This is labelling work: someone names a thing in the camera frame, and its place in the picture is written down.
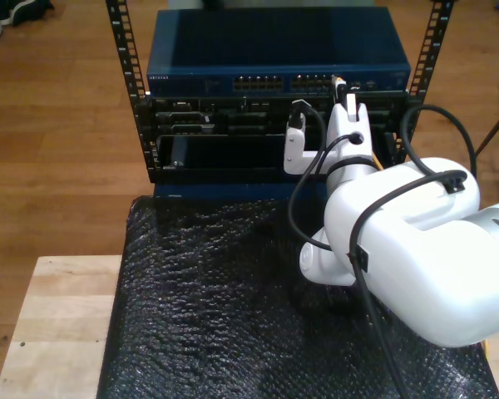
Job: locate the black Dell rack server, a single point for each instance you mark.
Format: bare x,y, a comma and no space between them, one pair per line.
233,118

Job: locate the black open rack tray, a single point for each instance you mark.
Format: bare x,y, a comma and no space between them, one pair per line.
233,154

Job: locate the brown wooden chair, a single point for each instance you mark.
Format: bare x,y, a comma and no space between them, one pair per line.
497,126

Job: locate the black bubble wrap mat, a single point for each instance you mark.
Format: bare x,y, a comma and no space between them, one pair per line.
212,311

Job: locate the dark sneaker white sole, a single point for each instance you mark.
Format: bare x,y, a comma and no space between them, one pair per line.
25,10

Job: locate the blue Netgear network switch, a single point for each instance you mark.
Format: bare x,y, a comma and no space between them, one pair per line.
274,37

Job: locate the black perforated rack frame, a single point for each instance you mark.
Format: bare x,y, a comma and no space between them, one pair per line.
124,50

